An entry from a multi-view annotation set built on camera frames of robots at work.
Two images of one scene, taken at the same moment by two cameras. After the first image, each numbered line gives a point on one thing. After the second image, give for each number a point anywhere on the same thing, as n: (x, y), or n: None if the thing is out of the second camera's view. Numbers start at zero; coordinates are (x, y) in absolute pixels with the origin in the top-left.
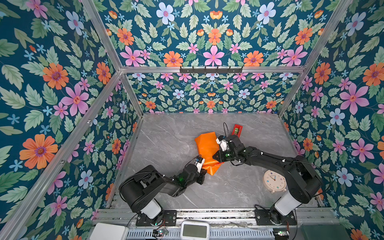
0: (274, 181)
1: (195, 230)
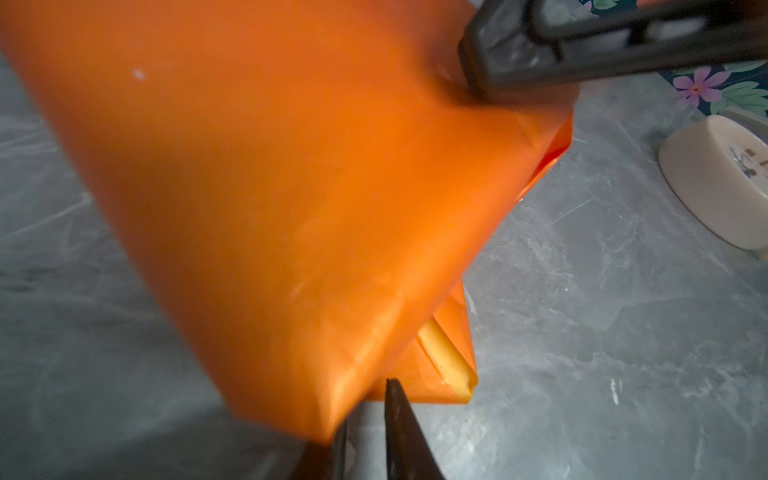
0: (718, 172)
1: None
